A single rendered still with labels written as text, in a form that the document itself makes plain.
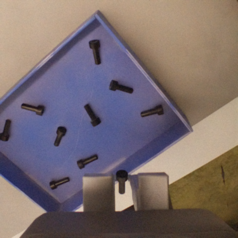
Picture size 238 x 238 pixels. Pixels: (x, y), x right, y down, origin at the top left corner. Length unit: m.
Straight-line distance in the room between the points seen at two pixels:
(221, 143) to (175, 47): 0.09
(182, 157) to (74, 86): 0.10
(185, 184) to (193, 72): 1.27
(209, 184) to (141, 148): 1.28
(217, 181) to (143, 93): 1.30
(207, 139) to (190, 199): 1.30
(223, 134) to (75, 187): 0.12
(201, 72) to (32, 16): 0.12
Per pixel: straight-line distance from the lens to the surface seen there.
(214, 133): 0.24
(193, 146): 0.24
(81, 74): 0.21
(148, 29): 0.20
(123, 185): 0.18
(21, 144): 0.24
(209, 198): 1.55
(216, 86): 0.22
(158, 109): 0.21
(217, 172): 1.47
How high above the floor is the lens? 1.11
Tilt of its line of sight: 64 degrees down
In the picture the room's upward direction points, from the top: 177 degrees clockwise
